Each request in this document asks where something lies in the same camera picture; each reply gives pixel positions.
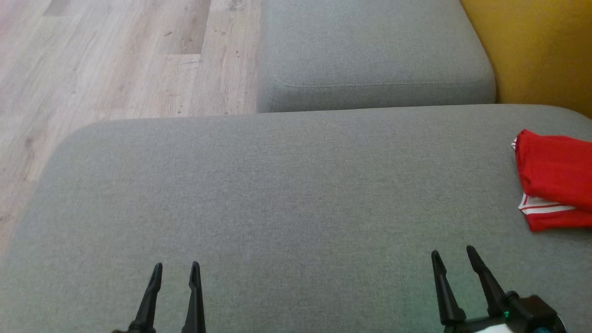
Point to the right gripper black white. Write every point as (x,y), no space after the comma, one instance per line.
(481,327)

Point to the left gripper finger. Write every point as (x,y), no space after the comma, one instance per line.
(195,300)
(150,300)

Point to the red shorts with white stripes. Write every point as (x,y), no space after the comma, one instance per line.
(555,171)

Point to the grey sofa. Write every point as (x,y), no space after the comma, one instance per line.
(277,194)

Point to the yellow cushion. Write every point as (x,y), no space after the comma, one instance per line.
(541,46)

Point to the grey sofa side cushion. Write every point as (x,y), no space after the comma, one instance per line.
(370,46)

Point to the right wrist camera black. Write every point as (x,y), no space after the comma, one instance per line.
(532,310)

